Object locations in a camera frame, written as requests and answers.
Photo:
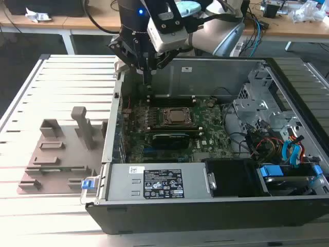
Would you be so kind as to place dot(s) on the brown parts rack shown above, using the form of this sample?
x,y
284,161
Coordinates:
x,y
66,154

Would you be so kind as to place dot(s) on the green motherboard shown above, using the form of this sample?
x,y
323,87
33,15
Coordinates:
x,y
213,128

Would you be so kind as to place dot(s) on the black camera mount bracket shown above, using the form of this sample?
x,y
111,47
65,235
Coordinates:
x,y
191,23

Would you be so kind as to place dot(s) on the blue case latch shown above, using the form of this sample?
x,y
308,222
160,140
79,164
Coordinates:
x,y
87,184

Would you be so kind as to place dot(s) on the blue disk carrier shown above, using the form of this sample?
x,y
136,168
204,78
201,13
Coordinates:
x,y
271,171

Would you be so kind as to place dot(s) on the grey power supply unit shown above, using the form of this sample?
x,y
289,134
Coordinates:
x,y
123,185

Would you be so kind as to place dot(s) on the metal drive cage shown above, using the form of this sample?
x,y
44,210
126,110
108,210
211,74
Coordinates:
x,y
257,105

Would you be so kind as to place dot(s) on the black fan shroud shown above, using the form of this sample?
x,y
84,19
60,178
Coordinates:
x,y
234,177

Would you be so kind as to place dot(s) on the black open PC case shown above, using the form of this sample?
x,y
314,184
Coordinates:
x,y
180,216

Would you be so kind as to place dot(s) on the clear plastic bags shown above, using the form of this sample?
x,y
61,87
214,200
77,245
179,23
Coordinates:
x,y
308,10

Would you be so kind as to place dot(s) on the round coin battery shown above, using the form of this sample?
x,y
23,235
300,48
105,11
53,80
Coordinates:
x,y
211,103

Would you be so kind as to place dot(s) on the silver hard disk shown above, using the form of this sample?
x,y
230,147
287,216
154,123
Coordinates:
x,y
285,184

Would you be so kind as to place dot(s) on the silver CPU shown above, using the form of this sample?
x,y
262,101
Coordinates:
x,y
180,115

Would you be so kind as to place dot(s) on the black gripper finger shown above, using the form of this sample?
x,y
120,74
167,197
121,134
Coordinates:
x,y
163,60
126,50

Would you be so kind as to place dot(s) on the black box on desk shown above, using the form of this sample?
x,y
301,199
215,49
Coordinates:
x,y
51,6

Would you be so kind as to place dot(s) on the small black box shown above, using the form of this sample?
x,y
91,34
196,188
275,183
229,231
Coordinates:
x,y
270,10

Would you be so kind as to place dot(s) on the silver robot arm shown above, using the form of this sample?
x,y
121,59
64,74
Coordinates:
x,y
205,36

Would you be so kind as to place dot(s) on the crumpled white paper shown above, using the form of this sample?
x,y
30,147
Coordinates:
x,y
38,16

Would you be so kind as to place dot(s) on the black graphics card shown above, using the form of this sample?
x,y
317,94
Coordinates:
x,y
171,141

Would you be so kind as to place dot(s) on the black RAM slot pair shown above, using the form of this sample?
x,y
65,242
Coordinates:
x,y
172,103

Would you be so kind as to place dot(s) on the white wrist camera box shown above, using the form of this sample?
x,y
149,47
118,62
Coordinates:
x,y
169,38

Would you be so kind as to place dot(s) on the wooden desk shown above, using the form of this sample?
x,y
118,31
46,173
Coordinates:
x,y
77,20

